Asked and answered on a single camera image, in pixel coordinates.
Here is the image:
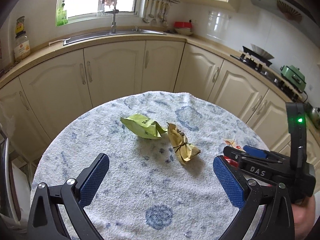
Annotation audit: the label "steel chair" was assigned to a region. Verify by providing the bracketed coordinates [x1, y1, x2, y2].
[1, 131, 30, 231]

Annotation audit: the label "red yellow snack packet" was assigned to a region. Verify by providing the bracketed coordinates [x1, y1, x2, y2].
[223, 139, 245, 167]

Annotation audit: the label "black gas stove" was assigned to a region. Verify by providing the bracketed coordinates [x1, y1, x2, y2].
[230, 46, 303, 102]

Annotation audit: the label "steel wok on counter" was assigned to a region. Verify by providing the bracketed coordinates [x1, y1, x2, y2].
[305, 103, 320, 129]

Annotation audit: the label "red white bowl stack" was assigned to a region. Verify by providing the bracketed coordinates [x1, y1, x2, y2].
[174, 20, 193, 36]

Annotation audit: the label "green dish soap bottle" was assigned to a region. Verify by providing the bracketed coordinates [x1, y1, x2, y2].
[56, 0, 68, 27]

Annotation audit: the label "white blue tablecloth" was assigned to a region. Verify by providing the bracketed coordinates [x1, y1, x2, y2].
[33, 92, 266, 239]

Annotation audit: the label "yellow snack bag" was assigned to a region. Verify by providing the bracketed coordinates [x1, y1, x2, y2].
[167, 123, 201, 165]

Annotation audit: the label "green electric cooker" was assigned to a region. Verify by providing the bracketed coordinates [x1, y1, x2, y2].
[280, 65, 306, 93]

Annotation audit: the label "person's right hand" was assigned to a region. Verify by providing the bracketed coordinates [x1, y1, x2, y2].
[291, 196, 316, 239]

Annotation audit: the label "cream lower kitchen cabinets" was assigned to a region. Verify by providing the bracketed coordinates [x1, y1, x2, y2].
[0, 37, 320, 170]

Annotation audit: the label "steel kitchen sink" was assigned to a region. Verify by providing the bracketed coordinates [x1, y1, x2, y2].
[63, 28, 165, 46]

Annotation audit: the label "green wrapper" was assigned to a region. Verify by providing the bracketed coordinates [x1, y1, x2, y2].
[120, 114, 167, 140]

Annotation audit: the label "steel faucet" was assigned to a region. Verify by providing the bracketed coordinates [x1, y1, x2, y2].
[101, 0, 119, 34]

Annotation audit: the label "hanging utensil rack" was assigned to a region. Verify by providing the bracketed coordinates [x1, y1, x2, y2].
[142, 0, 180, 29]

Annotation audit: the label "glass jar of food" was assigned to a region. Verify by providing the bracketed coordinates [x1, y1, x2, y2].
[14, 16, 31, 62]

